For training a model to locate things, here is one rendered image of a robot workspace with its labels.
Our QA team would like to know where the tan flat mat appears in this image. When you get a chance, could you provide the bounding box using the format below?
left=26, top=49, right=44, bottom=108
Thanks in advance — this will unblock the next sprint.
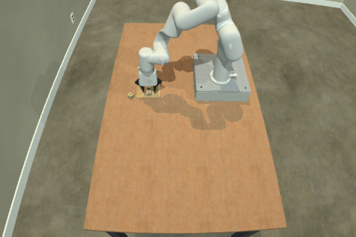
left=137, top=84, right=160, bottom=98

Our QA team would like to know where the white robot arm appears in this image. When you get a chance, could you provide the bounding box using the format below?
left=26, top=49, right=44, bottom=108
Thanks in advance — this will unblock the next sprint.
left=137, top=0, right=244, bottom=85

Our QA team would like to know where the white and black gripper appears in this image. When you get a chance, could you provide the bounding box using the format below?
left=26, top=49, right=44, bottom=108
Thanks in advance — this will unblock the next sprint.
left=135, top=69, right=162, bottom=93

